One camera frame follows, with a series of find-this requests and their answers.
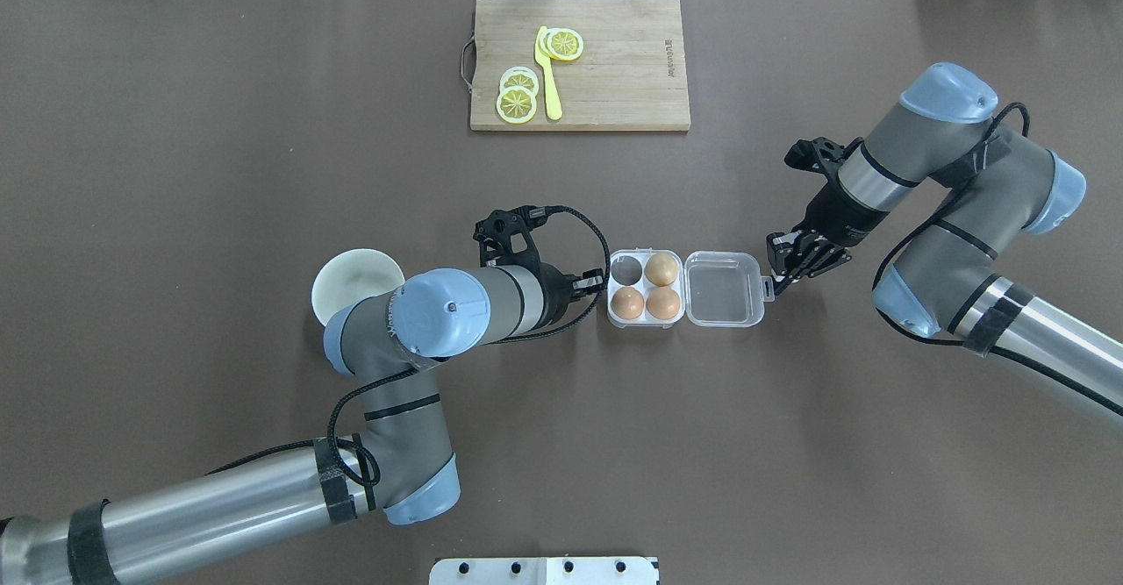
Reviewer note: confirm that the white bowl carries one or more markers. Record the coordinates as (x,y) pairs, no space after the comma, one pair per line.
(351,277)

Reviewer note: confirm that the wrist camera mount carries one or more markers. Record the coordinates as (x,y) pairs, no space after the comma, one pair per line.
(504,237)
(820,155)

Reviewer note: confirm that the brown egg from bowl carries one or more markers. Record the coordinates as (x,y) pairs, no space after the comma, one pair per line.
(628,303)

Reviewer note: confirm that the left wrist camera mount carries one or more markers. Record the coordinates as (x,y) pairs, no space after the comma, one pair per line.
(504,237)

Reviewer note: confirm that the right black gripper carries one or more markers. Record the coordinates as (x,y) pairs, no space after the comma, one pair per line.
(831,217)

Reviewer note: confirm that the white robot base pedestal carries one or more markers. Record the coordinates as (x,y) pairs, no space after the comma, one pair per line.
(547,570)

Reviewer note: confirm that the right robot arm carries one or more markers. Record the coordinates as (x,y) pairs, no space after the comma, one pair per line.
(939,285)

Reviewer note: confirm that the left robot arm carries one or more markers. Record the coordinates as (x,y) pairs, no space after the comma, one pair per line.
(386,446)

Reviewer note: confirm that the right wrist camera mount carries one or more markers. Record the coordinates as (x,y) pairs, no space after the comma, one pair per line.
(820,155)

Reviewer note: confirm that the lemon slice middle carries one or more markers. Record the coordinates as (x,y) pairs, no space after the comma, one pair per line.
(520,76)

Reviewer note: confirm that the pale beige egg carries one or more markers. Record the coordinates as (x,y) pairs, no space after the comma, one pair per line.
(661,269)

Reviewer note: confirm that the yellow plastic knife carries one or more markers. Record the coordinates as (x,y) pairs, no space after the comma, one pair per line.
(543,58)

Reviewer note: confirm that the brown egg in box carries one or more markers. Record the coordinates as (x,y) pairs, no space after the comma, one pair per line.
(664,303)

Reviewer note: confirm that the clear plastic egg box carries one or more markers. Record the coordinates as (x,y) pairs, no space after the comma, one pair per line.
(718,289)

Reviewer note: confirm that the bamboo cutting board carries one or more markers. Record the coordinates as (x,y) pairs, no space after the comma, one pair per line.
(632,74)

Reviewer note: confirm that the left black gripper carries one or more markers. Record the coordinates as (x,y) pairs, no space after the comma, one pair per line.
(555,296)

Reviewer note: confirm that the lemon slice front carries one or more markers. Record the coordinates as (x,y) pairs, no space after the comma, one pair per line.
(516,104)

